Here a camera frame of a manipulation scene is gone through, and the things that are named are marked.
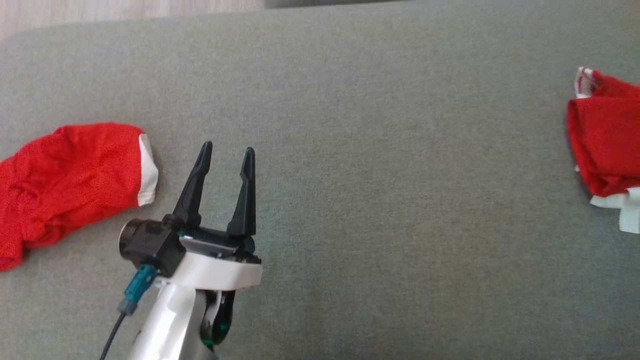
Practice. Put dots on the white cloth piece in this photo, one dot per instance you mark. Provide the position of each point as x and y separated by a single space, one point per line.
631 220

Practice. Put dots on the large grey sofa seat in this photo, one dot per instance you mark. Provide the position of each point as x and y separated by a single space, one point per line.
375 200

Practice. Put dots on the red shorts white side panels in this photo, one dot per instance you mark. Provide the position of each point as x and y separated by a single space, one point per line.
65 185

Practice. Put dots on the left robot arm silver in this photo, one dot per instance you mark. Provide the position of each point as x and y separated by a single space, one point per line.
165 325

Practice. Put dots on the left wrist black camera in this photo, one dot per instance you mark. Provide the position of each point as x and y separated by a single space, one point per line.
155 245

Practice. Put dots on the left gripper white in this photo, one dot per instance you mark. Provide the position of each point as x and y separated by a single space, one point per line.
215 272

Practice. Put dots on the red shirt striped white trim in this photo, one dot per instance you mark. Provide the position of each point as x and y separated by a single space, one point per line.
610 140

